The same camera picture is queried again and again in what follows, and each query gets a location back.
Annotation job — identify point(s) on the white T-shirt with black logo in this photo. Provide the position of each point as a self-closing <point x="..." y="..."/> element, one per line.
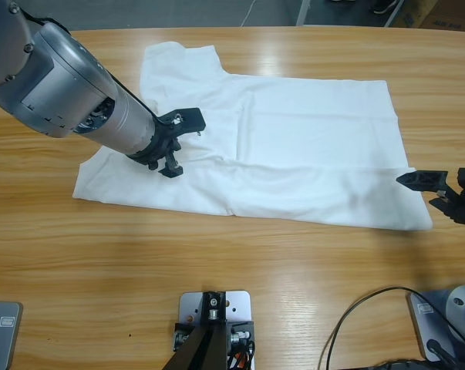
<point x="294" y="135"/>

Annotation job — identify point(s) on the white table leg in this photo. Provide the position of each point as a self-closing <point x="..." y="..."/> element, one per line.
<point x="302" y="11"/>

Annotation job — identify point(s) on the cardboard box with blue print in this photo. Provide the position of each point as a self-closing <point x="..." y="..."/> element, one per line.
<point x="440" y="13"/>

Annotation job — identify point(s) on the slanted pale bar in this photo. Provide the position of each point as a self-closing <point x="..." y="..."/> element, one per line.
<point x="393" y="15"/>

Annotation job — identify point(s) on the black shoe with white sole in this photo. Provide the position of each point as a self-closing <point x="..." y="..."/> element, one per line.
<point x="386" y="5"/>

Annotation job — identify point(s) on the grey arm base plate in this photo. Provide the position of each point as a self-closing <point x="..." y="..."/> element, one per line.
<point x="419" y="327"/>
<point x="8" y="339"/>

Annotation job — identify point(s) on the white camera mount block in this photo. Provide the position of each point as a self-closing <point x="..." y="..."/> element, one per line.
<point x="240" y="304"/>

